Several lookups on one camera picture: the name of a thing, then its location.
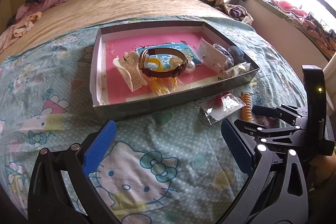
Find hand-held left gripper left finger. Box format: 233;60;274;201
28;119;117;224

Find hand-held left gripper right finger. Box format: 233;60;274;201
220;119;309;224

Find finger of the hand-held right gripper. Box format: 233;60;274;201
251;105;302;125
233;119;266;136

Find orange spiral hair tie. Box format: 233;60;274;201
241;93;254;121

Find red ball earrings packet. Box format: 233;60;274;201
198;93;247;125

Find cream bow hair clip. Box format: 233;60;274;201
219;62;252;80

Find clear bag with silver beads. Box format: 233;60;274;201
212;42;233;58

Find gold earrings card packet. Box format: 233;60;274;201
197;38;234;73

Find cardboard box with pink lining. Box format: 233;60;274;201
89;21;260;115

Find person's right forearm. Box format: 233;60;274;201
308;154;336;190

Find cartoon cat printed blanket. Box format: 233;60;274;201
0;15;310;224

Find white hair claw clip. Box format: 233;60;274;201
112;52;149;90

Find clear bag with yellow bangles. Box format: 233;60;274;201
143;55;184;96

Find clothes on window sill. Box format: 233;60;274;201
249;0;336;59

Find bag stuffed with clothes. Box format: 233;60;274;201
223;4;255;25

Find blue printed card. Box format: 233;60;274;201
136;40;196;72

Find cream patterned garment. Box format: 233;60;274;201
0;11;42;54

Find beige bed sheet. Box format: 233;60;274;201
0;0;234;62

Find brown leather strap watch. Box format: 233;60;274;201
139;48;188;79

